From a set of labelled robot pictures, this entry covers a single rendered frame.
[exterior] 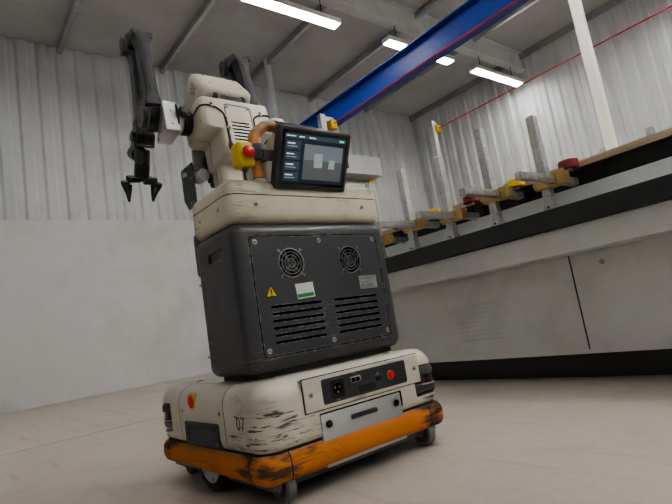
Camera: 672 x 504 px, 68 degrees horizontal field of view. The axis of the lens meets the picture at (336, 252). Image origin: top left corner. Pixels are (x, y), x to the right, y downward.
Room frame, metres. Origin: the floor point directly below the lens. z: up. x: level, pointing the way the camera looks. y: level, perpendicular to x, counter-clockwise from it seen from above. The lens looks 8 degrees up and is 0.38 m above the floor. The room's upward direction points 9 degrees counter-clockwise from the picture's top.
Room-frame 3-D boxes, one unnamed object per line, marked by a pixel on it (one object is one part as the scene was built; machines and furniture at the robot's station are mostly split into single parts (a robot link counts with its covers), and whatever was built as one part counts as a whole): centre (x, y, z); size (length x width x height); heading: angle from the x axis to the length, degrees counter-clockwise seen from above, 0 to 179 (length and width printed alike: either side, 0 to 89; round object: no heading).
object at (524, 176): (1.93, -0.87, 0.81); 0.43 x 0.03 x 0.04; 130
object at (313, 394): (1.38, -0.02, 0.23); 0.41 x 0.02 x 0.08; 129
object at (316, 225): (1.55, 0.14, 0.59); 0.55 x 0.34 x 0.83; 129
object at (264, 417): (1.62, 0.20, 0.16); 0.67 x 0.64 x 0.25; 39
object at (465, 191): (2.12, -0.71, 0.83); 0.43 x 0.03 x 0.04; 130
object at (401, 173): (2.57, -0.41, 0.90); 0.04 x 0.04 x 0.48; 40
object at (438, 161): (2.38, -0.57, 0.88); 0.04 x 0.04 x 0.48; 40
